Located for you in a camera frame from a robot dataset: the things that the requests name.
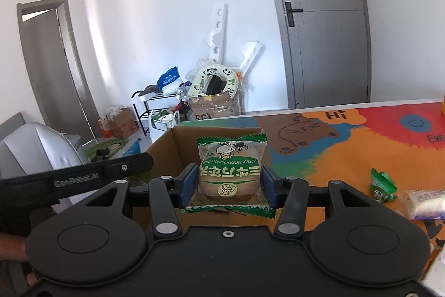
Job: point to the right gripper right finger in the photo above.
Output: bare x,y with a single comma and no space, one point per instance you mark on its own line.
289,195

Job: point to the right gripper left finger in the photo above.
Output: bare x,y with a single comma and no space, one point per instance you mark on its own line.
167,193

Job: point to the green bread snack packet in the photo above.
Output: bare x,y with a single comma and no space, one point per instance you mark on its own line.
229,176

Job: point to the grey room door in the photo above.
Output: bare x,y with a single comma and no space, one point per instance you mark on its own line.
326,47

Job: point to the person left hand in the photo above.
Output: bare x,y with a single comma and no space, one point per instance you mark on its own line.
12,248

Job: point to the grey sofa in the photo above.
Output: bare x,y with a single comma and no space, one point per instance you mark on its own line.
31,148

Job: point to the green floor mat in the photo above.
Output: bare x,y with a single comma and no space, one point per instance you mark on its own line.
109,147

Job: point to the white plastic shopping bag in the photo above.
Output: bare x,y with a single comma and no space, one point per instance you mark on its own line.
160,121

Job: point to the small orange cardboard box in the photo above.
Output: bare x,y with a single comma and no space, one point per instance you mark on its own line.
117,122

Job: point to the black metal shoe rack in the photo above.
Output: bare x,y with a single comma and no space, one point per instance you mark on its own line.
145,103

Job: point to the small green snack packet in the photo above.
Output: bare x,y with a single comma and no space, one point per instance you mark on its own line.
382,187

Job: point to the colourful cartoon table mat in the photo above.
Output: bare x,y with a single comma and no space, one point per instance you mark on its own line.
404,140

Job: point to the SF cardboard box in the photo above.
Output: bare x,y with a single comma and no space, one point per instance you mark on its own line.
212,106

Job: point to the panda toilet seat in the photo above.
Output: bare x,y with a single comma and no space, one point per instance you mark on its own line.
212,79

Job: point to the blue white bag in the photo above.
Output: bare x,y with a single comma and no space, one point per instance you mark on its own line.
169,77

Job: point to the purple white snack bag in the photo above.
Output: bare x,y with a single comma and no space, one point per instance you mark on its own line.
423,204

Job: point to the grey side door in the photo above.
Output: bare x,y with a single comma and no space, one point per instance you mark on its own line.
54,68

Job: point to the short white foam board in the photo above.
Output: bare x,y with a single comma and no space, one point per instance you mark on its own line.
249,51

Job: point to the tall white foam board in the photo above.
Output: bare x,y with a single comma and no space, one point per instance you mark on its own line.
216,39

